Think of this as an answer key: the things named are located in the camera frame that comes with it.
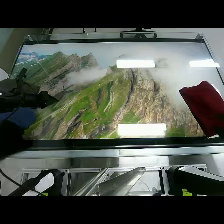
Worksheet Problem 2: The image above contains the red garment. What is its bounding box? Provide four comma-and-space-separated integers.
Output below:
179, 80, 224, 138

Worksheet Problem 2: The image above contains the silver frame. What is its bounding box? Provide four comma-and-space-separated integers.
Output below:
0, 32, 224, 197

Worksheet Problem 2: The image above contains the blue garment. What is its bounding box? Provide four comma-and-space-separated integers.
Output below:
0, 106, 38, 131

